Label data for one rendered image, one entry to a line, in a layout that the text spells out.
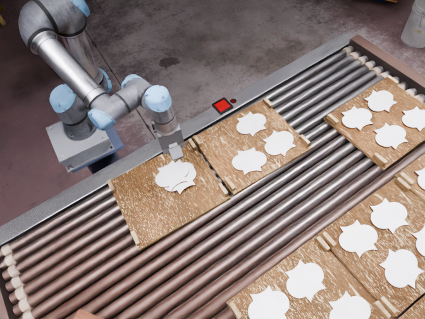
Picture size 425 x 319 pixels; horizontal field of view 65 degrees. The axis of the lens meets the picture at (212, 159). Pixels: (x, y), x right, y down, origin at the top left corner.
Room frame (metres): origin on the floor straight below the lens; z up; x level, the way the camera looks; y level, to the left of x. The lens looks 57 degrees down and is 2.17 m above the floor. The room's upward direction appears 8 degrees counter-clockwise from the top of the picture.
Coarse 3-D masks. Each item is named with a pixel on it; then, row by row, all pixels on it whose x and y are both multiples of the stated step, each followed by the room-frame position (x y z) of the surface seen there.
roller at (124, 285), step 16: (336, 144) 0.80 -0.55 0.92; (304, 160) 0.75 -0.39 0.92; (288, 176) 0.68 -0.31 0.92; (256, 192) 0.63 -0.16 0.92; (240, 208) 0.57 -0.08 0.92; (208, 224) 0.52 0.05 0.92; (224, 224) 0.51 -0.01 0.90; (192, 240) 0.46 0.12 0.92; (160, 256) 0.42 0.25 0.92; (176, 256) 0.41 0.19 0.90; (144, 272) 0.37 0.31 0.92; (112, 288) 0.33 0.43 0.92; (128, 288) 0.32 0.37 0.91; (96, 304) 0.28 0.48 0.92
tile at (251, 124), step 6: (252, 114) 1.02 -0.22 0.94; (258, 114) 1.02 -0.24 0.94; (240, 120) 0.99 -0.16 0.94; (246, 120) 0.99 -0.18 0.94; (252, 120) 0.98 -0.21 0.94; (258, 120) 0.98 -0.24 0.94; (264, 120) 0.97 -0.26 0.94; (240, 126) 0.96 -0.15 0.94; (246, 126) 0.95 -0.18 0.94; (252, 126) 0.95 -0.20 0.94; (258, 126) 0.95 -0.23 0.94; (240, 132) 0.92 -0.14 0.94; (246, 132) 0.92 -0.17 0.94; (252, 132) 0.91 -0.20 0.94
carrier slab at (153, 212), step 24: (144, 168) 0.81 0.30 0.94; (120, 192) 0.71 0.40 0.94; (144, 192) 0.69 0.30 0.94; (168, 192) 0.67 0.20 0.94; (192, 192) 0.66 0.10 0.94; (216, 192) 0.64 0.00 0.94; (144, 216) 0.58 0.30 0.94; (168, 216) 0.57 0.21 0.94; (192, 216) 0.55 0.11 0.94; (144, 240) 0.48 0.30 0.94
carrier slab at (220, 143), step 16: (240, 112) 1.05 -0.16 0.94; (256, 112) 1.04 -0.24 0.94; (272, 112) 1.02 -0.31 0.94; (224, 128) 0.96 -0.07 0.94; (272, 128) 0.93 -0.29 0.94; (288, 128) 0.91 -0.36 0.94; (208, 144) 0.89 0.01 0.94; (224, 144) 0.88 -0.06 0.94; (240, 144) 0.86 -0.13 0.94; (256, 144) 0.85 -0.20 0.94; (208, 160) 0.80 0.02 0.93; (224, 160) 0.79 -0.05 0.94; (272, 160) 0.76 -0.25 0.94; (288, 160) 0.75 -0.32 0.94; (224, 176) 0.71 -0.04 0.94; (240, 176) 0.70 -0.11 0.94; (256, 176) 0.69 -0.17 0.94
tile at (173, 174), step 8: (160, 168) 0.78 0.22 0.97; (168, 168) 0.77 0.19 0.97; (176, 168) 0.76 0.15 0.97; (184, 168) 0.76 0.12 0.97; (160, 176) 0.74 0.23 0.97; (168, 176) 0.73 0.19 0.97; (176, 176) 0.73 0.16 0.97; (184, 176) 0.72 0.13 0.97; (160, 184) 0.70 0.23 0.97; (168, 184) 0.69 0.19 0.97; (176, 184) 0.69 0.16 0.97
